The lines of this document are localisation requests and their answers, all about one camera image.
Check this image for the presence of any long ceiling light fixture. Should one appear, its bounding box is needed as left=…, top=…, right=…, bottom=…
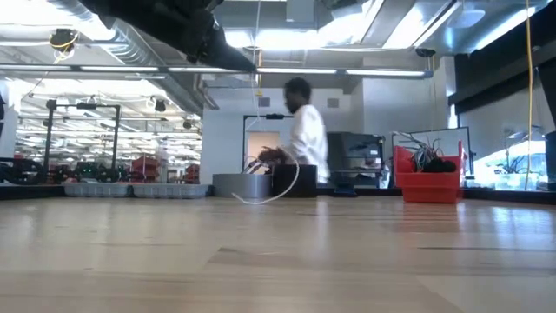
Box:
left=0, top=63, right=434, bottom=80

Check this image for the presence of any black curved cable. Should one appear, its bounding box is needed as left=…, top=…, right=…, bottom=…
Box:
left=0, top=156, right=47, bottom=186

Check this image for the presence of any red tool cabinet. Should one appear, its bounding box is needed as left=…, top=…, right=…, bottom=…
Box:
left=183, top=163, right=201, bottom=183
left=129, top=155, right=161, bottom=183

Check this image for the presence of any black box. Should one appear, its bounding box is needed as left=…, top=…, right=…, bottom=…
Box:
left=272, top=163, right=318, bottom=199

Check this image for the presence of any white cord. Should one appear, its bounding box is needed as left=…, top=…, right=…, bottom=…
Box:
left=231, top=0, right=301, bottom=206

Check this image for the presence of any ceiling cable reel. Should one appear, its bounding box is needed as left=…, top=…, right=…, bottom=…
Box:
left=49, top=28, right=80, bottom=54

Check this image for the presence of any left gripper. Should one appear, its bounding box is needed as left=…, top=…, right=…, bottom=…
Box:
left=80, top=0, right=256, bottom=73

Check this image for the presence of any black cable bundle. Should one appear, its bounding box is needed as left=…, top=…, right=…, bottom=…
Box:
left=421, top=158, right=458, bottom=174

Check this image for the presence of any multicoloured wire bundle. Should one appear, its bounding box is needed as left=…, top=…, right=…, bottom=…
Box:
left=389, top=130, right=445, bottom=173

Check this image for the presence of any grey duct tape roll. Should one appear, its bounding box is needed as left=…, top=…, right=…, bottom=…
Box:
left=211, top=173, right=273, bottom=199

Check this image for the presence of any black monitor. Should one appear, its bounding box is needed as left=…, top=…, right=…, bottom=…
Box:
left=328, top=132, right=386, bottom=160

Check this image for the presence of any grey tool kit case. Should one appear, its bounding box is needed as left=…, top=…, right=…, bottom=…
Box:
left=63, top=182, right=210, bottom=200

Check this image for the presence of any black camera gantry frame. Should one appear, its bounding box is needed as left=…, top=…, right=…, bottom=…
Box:
left=242, top=113, right=296, bottom=175
left=43, top=99, right=122, bottom=175

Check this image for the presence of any black table frame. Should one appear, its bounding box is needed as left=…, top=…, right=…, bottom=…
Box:
left=0, top=184, right=556, bottom=205

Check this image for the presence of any person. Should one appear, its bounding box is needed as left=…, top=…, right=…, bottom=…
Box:
left=258, top=77, right=331, bottom=184

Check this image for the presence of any yellow hanging power plug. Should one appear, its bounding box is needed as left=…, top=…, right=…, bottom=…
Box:
left=255, top=47, right=264, bottom=97

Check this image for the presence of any red plastic bin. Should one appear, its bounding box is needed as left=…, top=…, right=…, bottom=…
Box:
left=394, top=141, right=465, bottom=204

